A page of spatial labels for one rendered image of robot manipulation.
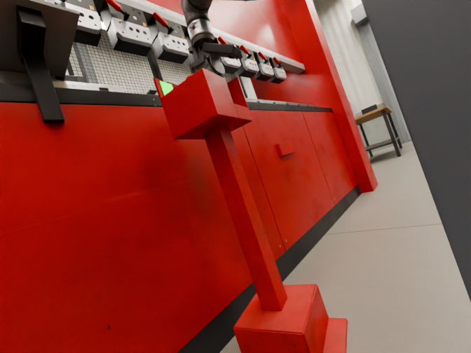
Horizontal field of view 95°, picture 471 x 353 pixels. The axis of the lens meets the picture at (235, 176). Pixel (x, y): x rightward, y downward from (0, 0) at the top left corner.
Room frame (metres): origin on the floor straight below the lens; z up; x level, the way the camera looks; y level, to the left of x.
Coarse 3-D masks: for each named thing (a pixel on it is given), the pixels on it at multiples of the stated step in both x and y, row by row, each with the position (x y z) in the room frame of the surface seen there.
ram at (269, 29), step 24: (96, 0) 0.82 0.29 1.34; (120, 0) 0.86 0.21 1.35; (168, 0) 1.05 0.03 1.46; (216, 0) 1.35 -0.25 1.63; (264, 0) 1.88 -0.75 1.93; (216, 24) 1.29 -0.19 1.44; (240, 24) 1.49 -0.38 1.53; (264, 24) 1.76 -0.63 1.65; (288, 24) 2.14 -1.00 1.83; (288, 48) 1.98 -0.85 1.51
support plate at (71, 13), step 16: (0, 0) 0.42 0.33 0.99; (16, 0) 0.43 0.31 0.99; (32, 0) 0.44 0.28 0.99; (0, 16) 0.45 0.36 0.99; (48, 16) 0.48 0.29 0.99; (64, 16) 0.49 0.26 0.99; (0, 32) 0.48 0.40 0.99; (16, 32) 0.49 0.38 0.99; (48, 32) 0.52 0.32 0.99; (64, 32) 0.53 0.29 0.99; (0, 48) 0.52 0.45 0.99; (16, 48) 0.53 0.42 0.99; (48, 48) 0.56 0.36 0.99; (64, 48) 0.58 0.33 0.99; (0, 64) 0.56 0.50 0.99; (16, 64) 0.58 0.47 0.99; (48, 64) 0.61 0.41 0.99; (64, 64) 0.63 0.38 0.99
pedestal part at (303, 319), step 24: (288, 288) 0.70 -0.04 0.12; (312, 288) 0.65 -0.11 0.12; (264, 312) 0.62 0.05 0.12; (288, 312) 0.58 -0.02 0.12; (312, 312) 0.57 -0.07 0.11; (240, 336) 0.59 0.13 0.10; (264, 336) 0.55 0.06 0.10; (288, 336) 0.52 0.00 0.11; (312, 336) 0.53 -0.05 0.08; (336, 336) 0.59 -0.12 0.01
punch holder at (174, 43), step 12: (156, 24) 0.96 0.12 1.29; (168, 24) 1.01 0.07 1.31; (156, 36) 0.99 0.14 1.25; (168, 36) 0.99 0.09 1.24; (180, 36) 1.05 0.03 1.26; (156, 48) 1.01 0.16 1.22; (168, 48) 0.98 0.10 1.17; (180, 48) 1.03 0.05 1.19; (168, 60) 1.06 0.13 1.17; (180, 60) 1.09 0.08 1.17
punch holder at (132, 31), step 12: (108, 12) 0.83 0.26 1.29; (120, 12) 0.85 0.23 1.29; (132, 12) 0.89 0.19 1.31; (108, 24) 0.85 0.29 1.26; (120, 24) 0.83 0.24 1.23; (132, 24) 0.87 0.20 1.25; (120, 36) 0.83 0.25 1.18; (132, 36) 0.86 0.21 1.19; (144, 36) 0.90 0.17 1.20; (120, 48) 0.88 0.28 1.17; (132, 48) 0.91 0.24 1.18; (144, 48) 0.93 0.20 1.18
